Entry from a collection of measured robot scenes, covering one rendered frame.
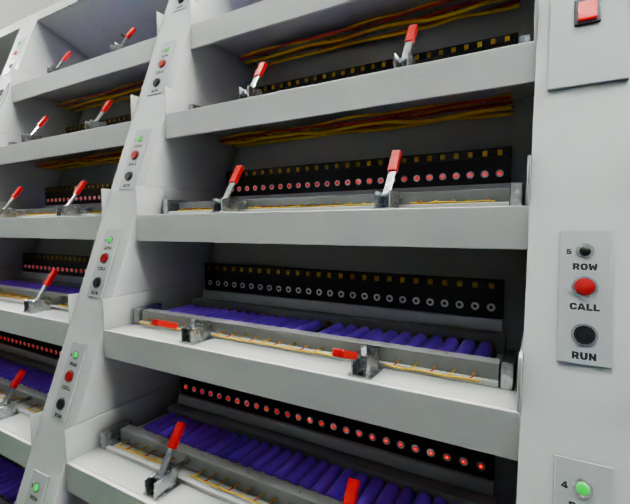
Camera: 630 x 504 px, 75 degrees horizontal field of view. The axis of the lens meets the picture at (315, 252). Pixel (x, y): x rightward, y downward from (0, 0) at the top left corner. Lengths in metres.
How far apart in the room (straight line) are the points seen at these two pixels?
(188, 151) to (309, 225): 0.40
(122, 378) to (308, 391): 0.39
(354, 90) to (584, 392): 0.45
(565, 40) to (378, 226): 0.28
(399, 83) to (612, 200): 0.29
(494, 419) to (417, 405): 0.07
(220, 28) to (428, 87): 0.46
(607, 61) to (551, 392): 0.33
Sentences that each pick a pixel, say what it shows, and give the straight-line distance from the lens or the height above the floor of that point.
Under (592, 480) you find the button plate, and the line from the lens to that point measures 0.44.
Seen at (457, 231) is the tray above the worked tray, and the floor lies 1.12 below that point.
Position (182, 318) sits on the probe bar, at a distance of 0.69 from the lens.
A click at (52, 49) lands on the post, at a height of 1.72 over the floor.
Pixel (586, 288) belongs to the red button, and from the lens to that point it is 0.44.
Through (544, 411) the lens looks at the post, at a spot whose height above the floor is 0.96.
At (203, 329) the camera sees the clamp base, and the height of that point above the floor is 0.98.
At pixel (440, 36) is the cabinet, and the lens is 0.89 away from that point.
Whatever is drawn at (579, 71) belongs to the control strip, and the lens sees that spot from 0.54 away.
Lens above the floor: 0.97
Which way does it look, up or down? 14 degrees up
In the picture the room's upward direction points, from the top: 10 degrees clockwise
